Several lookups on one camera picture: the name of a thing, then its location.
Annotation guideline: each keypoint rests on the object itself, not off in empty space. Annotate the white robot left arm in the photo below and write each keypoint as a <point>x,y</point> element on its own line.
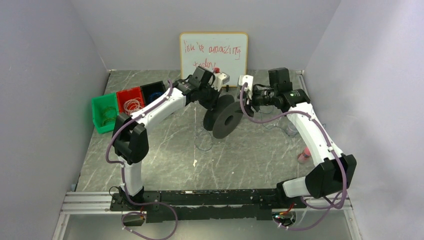
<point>130,139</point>

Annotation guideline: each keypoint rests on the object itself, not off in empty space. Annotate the red plastic bin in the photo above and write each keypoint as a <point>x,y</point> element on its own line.
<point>130,100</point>

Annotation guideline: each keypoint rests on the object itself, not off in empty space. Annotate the clear plastic cup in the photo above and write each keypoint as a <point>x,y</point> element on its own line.
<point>291,130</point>

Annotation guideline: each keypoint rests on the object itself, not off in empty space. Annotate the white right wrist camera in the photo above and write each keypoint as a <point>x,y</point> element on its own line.
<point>246,84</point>

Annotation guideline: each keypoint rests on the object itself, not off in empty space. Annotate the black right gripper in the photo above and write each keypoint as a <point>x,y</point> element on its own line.
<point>249,102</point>

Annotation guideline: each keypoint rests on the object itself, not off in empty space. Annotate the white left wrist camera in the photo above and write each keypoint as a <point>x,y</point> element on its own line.
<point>219,79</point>

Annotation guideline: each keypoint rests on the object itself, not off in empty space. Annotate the whiteboard with red writing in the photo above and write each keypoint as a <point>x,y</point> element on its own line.
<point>227,51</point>

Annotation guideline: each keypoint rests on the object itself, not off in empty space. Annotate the aluminium frame rail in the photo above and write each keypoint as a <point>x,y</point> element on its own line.
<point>99,203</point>

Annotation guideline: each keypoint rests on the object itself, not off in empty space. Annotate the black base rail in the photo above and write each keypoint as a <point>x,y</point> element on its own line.
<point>262,204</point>

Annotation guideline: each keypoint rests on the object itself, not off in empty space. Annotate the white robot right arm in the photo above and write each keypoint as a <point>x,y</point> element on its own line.
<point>333,169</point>

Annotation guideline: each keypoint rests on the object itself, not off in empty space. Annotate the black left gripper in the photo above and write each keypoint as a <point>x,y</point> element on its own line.
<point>212,94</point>

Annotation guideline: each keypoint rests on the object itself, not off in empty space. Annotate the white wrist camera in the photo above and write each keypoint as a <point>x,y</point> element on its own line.
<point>246,84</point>
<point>219,79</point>

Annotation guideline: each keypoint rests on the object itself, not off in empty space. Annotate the green plastic bin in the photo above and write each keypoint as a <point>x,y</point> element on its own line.
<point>104,112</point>

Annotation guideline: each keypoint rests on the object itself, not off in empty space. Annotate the pink small bottle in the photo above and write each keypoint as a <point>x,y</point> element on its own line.
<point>304,156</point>

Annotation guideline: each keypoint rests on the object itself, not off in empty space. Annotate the black plastic bin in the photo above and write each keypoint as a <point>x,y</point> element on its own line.
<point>150,92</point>

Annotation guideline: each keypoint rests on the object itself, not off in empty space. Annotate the black cable spool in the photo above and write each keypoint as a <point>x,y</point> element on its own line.
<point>224,119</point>

